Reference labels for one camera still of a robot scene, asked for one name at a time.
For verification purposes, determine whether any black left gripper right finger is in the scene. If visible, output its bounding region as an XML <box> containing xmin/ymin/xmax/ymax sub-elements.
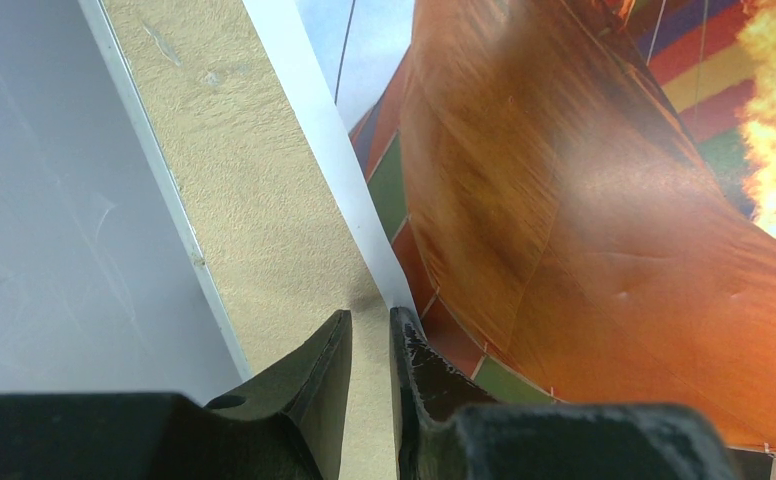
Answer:
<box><xmin>390</xmin><ymin>307</ymin><xmax>740</xmax><ymax>479</ymax></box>

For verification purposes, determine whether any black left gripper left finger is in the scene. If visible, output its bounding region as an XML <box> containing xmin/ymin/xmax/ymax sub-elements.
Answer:
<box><xmin>0</xmin><ymin>310</ymin><xmax>352</xmax><ymax>479</ymax></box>

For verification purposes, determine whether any hot air balloon photo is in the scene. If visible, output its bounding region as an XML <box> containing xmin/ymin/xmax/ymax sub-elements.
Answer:
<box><xmin>242</xmin><ymin>0</ymin><xmax>776</xmax><ymax>480</ymax></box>

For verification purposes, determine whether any aluminium table edge rail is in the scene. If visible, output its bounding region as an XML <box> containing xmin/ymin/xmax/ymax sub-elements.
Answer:
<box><xmin>79</xmin><ymin>1</ymin><xmax>253</xmax><ymax>381</ymax></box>

